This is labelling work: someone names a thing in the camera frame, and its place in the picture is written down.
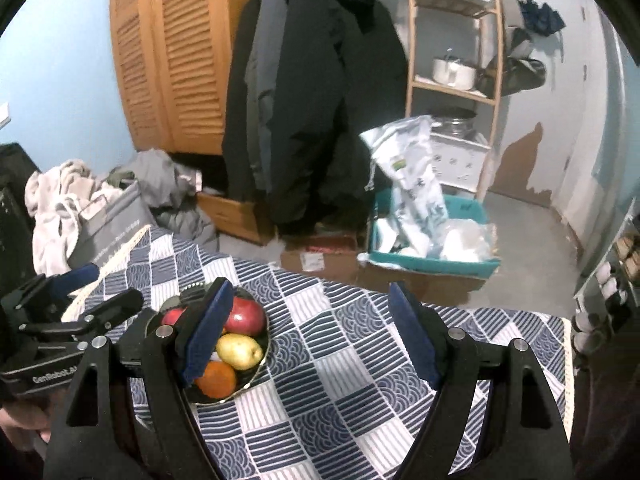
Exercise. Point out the grey jacket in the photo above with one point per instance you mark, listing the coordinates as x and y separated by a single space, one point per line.
262 85

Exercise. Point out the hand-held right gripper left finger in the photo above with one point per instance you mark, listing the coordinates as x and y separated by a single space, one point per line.
207 335

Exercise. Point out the small red fruit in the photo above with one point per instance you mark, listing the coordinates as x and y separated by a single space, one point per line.
172 316

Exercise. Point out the large black hooded coat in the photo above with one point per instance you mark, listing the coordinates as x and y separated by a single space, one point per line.
340 110

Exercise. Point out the white printed plastic bag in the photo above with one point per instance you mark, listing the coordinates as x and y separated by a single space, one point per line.
410 185

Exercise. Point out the white cooking pot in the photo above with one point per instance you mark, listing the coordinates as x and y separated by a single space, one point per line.
455 74

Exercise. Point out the yellow pear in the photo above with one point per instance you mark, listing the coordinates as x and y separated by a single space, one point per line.
240 351

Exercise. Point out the white patterned basket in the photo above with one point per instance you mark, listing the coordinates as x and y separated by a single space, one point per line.
460 162

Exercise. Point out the blue patterned tablecloth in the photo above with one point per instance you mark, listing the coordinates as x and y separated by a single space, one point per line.
340 335

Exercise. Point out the grey fabric bag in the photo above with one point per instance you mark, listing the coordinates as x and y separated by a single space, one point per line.
115 230

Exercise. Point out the grey clothing pile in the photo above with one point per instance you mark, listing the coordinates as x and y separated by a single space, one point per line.
160 180

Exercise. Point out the cardboard box with red label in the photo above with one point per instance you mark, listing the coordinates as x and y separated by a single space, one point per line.
320 260

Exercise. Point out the large orange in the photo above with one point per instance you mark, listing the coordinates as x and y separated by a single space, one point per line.
217 380

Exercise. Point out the thin black coat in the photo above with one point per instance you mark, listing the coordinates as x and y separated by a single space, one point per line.
237 110

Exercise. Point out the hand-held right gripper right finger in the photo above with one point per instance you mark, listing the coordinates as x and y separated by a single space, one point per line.
412 335

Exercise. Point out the wooden drawer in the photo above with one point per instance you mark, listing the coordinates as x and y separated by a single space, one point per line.
235 215

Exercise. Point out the wooden louvered wardrobe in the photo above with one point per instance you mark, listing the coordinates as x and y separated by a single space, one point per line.
185 60

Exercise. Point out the red apple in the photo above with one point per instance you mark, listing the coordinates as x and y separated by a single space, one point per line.
246 316

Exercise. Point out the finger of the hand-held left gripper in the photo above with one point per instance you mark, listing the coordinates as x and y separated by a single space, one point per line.
120 302
80 275

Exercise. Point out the clear plastic bag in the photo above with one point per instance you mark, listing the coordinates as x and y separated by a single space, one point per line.
467 242

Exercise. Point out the wooden shelf rack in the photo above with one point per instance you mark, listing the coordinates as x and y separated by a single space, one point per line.
495 60

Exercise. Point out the metal shoe rack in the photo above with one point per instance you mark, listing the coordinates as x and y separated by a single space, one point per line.
590 270

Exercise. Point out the group of shoes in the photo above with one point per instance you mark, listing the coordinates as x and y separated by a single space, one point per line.
612 285

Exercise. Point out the olive hanging bag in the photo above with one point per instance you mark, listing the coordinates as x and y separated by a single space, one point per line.
520 70

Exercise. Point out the teal plastic bin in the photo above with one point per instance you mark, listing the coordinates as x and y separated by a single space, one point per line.
450 265

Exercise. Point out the steel pot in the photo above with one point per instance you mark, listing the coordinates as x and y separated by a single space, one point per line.
455 122

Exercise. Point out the person's left hand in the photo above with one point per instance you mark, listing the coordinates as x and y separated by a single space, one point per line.
20 420

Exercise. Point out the large cardboard box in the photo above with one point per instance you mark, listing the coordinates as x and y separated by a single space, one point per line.
420 285

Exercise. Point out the beige fleece cloth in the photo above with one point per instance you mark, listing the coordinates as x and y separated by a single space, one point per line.
55 210

